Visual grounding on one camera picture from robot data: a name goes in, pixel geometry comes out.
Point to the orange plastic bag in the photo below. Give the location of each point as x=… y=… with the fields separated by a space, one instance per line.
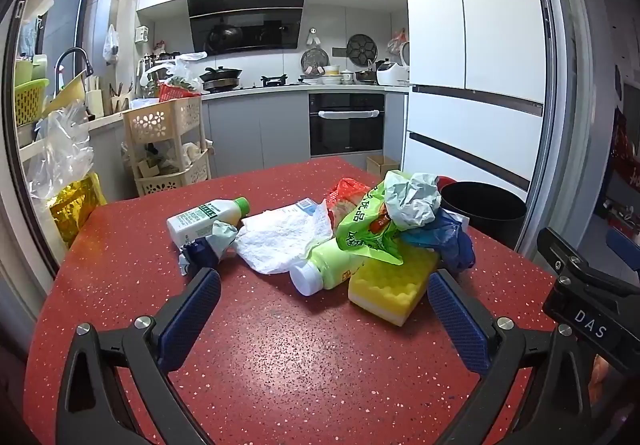
x=345 y=195

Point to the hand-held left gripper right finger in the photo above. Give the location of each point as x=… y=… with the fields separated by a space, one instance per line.
x=457 y=320

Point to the hanging white plastic bag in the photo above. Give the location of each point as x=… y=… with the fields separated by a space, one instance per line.
x=111 y=45

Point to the round dark baking pan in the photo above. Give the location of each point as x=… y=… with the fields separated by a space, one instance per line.
x=363 y=48

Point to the green plastic basket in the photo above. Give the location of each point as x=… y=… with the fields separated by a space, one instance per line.
x=30 y=97

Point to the beige storage cart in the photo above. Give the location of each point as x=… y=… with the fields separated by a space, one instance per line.
x=160 y=125

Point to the black wok with lid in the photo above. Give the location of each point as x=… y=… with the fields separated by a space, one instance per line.
x=220 y=76

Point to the black built-in oven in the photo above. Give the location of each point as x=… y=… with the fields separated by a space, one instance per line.
x=345 y=130

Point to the light green bottle white cap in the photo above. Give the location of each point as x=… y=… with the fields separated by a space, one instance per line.
x=325 y=270

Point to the grey lower cabinets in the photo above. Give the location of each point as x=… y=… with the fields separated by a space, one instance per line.
x=260 y=130

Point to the blue and white tissue packet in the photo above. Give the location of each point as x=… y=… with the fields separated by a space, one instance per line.
x=306 y=206

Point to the white paper towel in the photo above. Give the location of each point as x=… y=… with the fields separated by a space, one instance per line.
x=280 y=237

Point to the black range hood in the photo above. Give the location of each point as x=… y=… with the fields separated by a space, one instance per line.
x=245 y=25

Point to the white utensil holder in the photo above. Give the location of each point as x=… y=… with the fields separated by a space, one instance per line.
x=94 y=100

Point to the round grey steamer plate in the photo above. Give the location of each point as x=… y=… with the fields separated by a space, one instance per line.
x=315 y=59

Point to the blue snack wrapper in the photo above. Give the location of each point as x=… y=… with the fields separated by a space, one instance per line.
x=202 y=252

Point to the yellow sponge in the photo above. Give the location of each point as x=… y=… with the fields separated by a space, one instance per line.
x=390 y=282

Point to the clear plastic bag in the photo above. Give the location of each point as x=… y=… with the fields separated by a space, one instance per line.
x=60 y=150

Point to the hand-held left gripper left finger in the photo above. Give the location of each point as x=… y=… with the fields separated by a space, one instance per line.
x=192 y=315

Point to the red basket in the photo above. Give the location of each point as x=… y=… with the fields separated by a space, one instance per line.
x=180 y=91

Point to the kitchen faucet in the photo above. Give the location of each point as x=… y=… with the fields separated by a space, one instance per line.
x=75 y=52

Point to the stack of white bowls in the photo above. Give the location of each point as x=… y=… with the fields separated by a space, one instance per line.
x=337 y=75

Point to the cardboard box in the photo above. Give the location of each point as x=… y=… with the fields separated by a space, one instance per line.
x=382 y=167

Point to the white bottle with green cap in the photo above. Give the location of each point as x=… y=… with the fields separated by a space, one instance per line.
x=200 y=220

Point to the gas stove burner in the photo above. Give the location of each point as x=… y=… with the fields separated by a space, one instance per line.
x=275 y=80

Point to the grey plastic bag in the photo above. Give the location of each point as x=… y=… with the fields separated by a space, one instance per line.
x=412 y=200

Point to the gold foil bag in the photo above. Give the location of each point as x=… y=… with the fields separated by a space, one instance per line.
x=75 y=210

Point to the dark cooking pot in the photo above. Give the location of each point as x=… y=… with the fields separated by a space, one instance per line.
x=366 y=76

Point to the white refrigerator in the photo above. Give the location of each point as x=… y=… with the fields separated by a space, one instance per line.
x=500 y=35

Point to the green snack bag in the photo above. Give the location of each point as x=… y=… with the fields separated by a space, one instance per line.
x=362 y=227

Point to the hanging red plastic bag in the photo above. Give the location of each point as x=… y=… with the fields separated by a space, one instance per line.
x=398 y=42

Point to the chopstick holder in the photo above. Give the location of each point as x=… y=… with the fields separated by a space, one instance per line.
x=120 y=102

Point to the white rice cooker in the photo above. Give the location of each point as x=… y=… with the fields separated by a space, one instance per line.
x=392 y=74

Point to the black trash bin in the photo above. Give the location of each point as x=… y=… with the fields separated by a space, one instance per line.
x=487 y=217

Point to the blue plastic bag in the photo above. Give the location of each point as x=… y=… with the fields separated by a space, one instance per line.
x=450 y=240

